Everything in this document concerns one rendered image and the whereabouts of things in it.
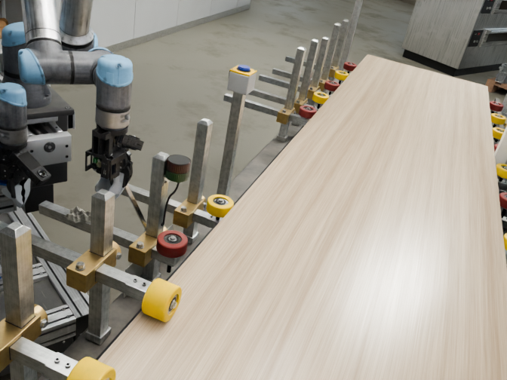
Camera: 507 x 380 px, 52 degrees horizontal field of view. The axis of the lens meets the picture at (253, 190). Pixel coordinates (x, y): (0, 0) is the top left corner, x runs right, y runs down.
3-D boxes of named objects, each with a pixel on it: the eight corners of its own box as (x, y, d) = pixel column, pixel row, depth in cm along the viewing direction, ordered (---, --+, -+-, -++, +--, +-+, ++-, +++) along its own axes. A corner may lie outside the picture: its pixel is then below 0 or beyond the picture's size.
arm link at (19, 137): (33, 125, 142) (11, 134, 135) (34, 140, 144) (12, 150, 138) (11, 117, 144) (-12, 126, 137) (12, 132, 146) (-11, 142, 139)
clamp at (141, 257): (127, 261, 139) (128, 246, 136) (153, 237, 150) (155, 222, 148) (145, 268, 138) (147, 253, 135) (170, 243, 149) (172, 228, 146)
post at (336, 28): (314, 102, 320) (334, 22, 296) (316, 100, 323) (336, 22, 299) (320, 103, 319) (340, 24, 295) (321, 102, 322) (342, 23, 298)
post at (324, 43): (302, 119, 301) (322, 36, 277) (304, 117, 303) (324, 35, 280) (308, 121, 300) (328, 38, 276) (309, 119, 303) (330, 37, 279)
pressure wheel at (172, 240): (148, 274, 139) (151, 239, 134) (163, 258, 146) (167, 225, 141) (174, 284, 138) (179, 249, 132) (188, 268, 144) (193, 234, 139)
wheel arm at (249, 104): (222, 102, 253) (224, 93, 251) (225, 100, 256) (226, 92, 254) (307, 128, 243) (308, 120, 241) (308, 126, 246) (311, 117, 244)
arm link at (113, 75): (127, 53, 117) (138, 65, 111) (125, 98, 123) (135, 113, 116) (92, 51, 114) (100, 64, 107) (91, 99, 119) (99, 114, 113)
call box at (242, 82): (225, 92, 171) (229, 68, 167) (234, 87, 177) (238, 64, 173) (245, 97, 169) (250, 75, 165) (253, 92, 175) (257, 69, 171)
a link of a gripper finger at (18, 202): (7, 201, 153) (5, 174, 149) (23, 208, 152) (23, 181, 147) (-1, 206, 150) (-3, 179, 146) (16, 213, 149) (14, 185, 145)
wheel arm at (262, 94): (241, 93, 276) (242, 86, 274) (243, 92, 279) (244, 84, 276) (319, 117, 266) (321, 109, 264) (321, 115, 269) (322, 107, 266)
